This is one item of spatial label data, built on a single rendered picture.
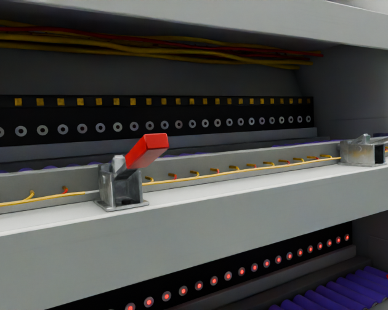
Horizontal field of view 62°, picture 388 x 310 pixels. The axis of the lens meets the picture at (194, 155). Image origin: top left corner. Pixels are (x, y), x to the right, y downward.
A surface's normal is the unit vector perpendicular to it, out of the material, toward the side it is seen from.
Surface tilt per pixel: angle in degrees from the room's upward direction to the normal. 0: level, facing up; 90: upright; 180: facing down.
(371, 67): 90
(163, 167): 110
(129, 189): 90
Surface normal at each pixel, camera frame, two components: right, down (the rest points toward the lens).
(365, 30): 0.49, 0.04
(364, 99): -0.87, 0.08
